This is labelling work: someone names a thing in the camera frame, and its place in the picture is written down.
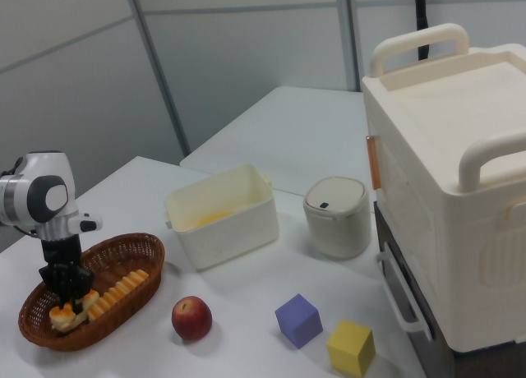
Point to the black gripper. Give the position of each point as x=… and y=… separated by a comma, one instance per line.
x=61, y=250

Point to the small cream orange bread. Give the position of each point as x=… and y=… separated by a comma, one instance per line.
x=65, y=318

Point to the long orange striped bread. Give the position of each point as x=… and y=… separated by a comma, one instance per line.
x=121, y=291

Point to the brown wicker basket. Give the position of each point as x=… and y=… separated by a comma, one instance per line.
x=123, y=250

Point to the red apple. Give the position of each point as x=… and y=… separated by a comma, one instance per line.
x=192, y=319

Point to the white open plastic container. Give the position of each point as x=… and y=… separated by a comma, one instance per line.
x=230, y=238

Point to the purple foam cube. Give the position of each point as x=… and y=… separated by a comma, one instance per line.
x=298, y=322

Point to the small white lidded bin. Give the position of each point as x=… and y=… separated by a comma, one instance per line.
x=337, y=226

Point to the yellow foam cube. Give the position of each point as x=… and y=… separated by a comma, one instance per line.
x=349, y=349

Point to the dark brown crate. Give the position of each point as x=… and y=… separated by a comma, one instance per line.
x=384, y=230

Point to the cream toy oven box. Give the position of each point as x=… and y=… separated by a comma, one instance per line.
x=444, y=156

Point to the black pole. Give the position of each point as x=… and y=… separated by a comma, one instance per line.
x=421, y=20

